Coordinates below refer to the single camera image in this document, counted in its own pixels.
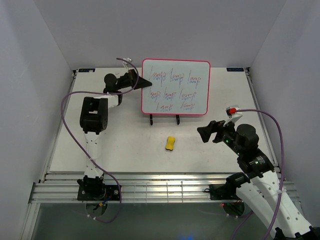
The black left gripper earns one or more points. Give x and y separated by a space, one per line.
134 79

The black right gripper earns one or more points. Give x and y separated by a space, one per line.
215 131

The pink framed whiteboard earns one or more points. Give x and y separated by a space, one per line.
179 87

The yellow bone shaped eraser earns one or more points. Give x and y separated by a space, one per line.
170 143

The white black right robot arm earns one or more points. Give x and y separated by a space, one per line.
258 184

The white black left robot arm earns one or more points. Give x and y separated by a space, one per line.
93 121

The black metal easel stand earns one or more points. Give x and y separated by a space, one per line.
158 118

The blue left corner label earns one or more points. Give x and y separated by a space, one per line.
86 70

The blue corner label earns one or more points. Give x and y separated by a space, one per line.
234 69
86 70

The blue right corner label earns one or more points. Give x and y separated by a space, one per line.
234 69

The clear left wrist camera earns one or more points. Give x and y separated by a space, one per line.
126 62

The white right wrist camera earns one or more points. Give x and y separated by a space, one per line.
233 114

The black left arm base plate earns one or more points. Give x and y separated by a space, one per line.
94 189

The aluminium table frame rails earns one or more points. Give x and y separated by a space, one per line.
133 154

